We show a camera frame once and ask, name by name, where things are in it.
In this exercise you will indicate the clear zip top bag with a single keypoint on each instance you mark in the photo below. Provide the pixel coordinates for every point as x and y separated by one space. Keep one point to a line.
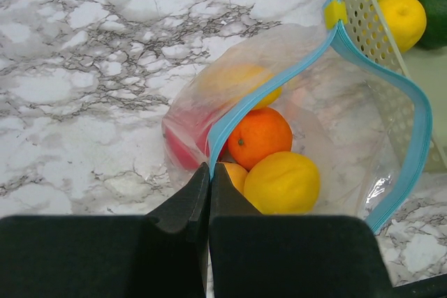
320 87

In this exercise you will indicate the yellow orange mango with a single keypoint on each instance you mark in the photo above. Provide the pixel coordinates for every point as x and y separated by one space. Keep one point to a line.
227 86

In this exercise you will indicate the green avocado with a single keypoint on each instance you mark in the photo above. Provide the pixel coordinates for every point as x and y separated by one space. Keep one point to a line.
434 36

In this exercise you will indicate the orange tangerine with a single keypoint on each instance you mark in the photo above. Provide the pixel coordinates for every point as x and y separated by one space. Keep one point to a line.
260 133

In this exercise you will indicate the yellow lemon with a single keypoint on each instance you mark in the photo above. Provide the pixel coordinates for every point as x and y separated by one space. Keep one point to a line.
406 20
283 183

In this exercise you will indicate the red apple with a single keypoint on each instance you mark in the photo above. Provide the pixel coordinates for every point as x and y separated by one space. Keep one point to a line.
185 133

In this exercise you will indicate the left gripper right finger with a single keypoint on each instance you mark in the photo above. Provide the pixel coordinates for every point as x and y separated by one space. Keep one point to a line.
255 255

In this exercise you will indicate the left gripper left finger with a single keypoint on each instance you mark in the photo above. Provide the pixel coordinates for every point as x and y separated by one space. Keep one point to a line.
159 254

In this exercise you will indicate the pale green plastic basket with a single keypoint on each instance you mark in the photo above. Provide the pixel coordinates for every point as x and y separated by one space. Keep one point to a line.
427 68

